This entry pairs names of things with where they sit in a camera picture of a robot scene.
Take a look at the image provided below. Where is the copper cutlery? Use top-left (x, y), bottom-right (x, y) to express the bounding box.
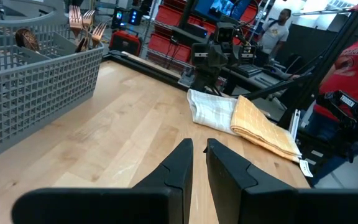
top-left (91, 21), bottom-right (108, 48)

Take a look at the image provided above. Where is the red storage bin shelf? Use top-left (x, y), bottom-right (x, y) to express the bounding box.
top-left (147, 0), bottom-right (260, 63)

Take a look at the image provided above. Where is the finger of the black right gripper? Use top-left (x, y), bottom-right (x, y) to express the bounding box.
top-left (191, 42), bottom-right (229, 68)
top-left (240, 45), bottom-right (257, 65)

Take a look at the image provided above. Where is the white plaid cloth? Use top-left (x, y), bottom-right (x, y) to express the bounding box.
top-left (186, 88), bottom-right (239, 135)

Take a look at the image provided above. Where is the grey office desk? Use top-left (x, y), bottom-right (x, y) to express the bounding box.
top-left (222, 62), bottom-right (295, 94)

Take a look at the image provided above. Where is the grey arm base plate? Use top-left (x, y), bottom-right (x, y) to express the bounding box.
top-left (178, 67), bottom-right (196, 88)

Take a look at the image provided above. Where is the black box blue light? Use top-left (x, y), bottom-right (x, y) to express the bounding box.
top-left (112, 6), bottom-right (126, 29)
top-left (126, 7), bottom-right (144, 26)

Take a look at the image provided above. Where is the copper spoon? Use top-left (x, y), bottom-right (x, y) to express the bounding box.
top-left (14, 27), bottom-right (40, 53)

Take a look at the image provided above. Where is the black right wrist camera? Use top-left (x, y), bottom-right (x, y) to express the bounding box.
top-left (214, 21), bottom-right (237, 44)

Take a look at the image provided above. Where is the orange plaid cloth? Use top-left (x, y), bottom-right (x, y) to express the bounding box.
top-left (230, 95), bottom-right (303, 164)

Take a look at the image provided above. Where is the person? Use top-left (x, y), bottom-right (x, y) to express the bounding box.
top-left (257, 8), bottom-right (292, 60)
top-left (303, 6), bottom-right (358, 187)

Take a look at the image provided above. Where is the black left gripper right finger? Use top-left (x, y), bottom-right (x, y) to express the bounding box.
top-left (205, 138), bottom-right (358, 224)

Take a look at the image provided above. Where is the copper fork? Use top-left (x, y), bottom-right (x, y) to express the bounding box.
top-left (81, 9), bottom-right (96, 35)
top-left (74, 36), bottom-right (90, 54)
top-left (68, 4), bottom-right (84, 40)

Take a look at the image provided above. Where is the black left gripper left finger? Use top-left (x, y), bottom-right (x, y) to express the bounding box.
top-left (11, 138), bottom-right (195, 224)

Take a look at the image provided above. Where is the red black equipment case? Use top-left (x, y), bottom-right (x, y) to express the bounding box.
top-left (109, 30), bottom-right (142, 57)

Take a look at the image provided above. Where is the black partition panel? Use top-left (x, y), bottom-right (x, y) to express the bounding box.
top-left (278, 23), bottom-right (332, 82)

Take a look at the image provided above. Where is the white frame bracket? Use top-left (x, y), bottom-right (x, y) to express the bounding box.
top-left (288, 108), bottom-right (301, 141)

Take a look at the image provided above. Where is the black keyboard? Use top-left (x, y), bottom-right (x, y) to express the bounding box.
top-left (233, 63), bottom-right (264, 78)

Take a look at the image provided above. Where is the grey plastic cutlery basket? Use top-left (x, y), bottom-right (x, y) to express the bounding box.
top-left (0, 0), bottom-right (104, 166)

